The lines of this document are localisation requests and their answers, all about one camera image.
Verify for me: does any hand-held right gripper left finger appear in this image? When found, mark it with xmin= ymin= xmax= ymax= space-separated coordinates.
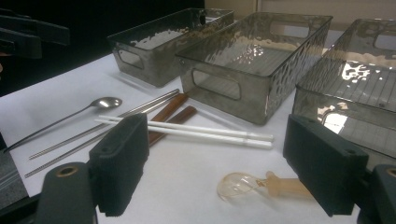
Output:
xmin=88 ymin=112 xmax=149 ymax=217

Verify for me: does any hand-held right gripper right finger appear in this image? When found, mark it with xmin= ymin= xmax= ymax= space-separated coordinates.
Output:
xmin=282 ymin=114 xmax=370 ymax=217

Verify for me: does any clear spoon with beige handle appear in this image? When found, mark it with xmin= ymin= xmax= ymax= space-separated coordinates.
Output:
xmin=217 ymin=170 xmax=312 ymax=204

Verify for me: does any metal spoon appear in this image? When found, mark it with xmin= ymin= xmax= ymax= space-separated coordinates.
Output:
xmin=3 ymin=96 xmax=123 ymax=153

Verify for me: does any white chopstick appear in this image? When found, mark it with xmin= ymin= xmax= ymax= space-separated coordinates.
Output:
xmin=97 ymin=115 xmax=275 ymax=143
xmin=94 ymin=119 xmax=275 ymax=150

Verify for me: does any smoky clear plastic bin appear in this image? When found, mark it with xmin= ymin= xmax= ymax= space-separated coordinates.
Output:
xmin=291 ymin=18 xmax=396 ymax=171
xmin=106 ymin=7 xmax=235 ymax=88
xmin=175 ymin=12 xmax=333 ymax=126

